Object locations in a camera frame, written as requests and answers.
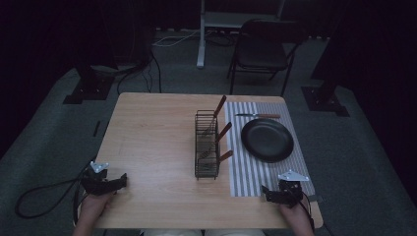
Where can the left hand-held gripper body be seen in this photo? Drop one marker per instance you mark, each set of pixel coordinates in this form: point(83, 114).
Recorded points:
point(95, 183)

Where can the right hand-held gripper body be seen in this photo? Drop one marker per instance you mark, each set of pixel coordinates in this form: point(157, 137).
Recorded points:
point(290, 190)

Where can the person's left hand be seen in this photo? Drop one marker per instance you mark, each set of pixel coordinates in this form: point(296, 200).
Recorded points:
point(95, 205)

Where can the person's right hand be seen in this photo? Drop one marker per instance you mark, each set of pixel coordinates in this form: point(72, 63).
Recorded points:
point(296, 214)

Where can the grey white striped placemat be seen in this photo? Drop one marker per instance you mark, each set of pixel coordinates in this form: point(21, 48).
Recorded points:
point(249, 177)

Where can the black plate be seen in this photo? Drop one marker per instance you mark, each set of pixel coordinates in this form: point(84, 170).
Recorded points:
point(267, 140)

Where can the small black strip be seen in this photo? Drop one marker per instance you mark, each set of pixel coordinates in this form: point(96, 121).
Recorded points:
point(96, 128)

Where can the person's legs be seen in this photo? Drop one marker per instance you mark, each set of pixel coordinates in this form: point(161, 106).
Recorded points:
point(203, 232)

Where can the black stand base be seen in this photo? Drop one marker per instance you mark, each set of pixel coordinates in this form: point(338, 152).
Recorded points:
point(90, 88)
point(324, 100)

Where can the black folding chair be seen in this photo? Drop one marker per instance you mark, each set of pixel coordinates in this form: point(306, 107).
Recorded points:
point(262, 49)

